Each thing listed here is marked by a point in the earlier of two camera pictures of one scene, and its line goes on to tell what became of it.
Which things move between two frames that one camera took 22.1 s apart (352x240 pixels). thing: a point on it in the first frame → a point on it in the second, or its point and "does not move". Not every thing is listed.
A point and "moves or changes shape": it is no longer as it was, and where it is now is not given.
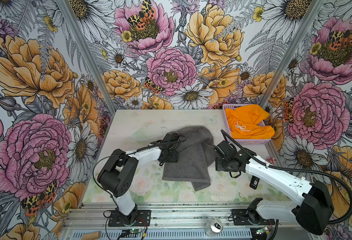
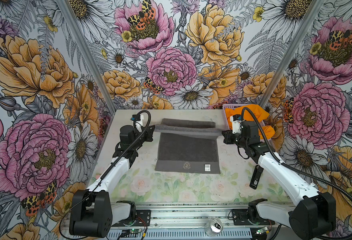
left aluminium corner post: (89, 54) does not move
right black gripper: (219, 167) → (227, 138)
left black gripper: (174, 158) → (149, 133)
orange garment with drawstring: (243, 119) does not move
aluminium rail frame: (177, 221) does not move
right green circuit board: (261, 230) does not move
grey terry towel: (196, 157) moves or changes shape
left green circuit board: (135, 231) does not move
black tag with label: (254, 182) does not move
